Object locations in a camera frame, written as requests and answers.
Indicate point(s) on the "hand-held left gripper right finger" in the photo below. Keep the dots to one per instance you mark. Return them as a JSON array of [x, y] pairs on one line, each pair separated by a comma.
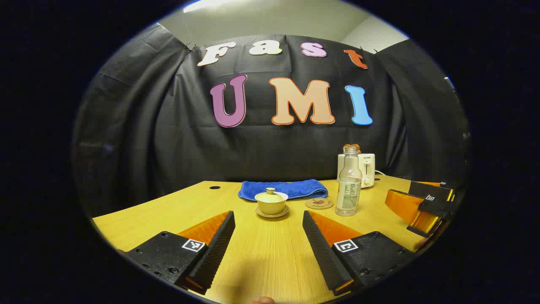
[[322, 253]]

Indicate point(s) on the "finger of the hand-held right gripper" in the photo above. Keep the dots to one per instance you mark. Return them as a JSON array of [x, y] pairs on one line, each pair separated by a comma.
[[426, 190], [403, 204]]

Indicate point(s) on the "cream saucer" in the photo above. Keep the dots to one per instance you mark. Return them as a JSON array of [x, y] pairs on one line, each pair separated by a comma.
[[272, 215]]

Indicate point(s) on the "black backdrop cloth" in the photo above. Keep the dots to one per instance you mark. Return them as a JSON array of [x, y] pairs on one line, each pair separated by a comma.
[[168, 147]]

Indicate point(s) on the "round cork coaster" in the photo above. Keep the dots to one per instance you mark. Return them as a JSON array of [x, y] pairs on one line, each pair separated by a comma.
[[319, 204]]

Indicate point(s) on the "blue towel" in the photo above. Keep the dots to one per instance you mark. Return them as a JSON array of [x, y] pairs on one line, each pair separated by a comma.
[[295, 189]]

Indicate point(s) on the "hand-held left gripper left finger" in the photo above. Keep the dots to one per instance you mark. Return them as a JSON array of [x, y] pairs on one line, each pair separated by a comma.
[[217, 249]]

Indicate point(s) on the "white toaster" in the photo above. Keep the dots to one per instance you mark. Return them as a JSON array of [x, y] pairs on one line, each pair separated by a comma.
[[368, 169]]

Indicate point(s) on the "clear water bottle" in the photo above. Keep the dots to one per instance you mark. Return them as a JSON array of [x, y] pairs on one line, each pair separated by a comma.
[[348, 198]]

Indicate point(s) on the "cream teacup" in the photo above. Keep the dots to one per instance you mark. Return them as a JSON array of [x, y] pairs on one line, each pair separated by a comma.
[[271, 208]]

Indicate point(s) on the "cream teacup lid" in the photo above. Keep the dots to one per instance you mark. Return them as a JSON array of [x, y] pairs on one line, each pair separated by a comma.
[[270, 196]]

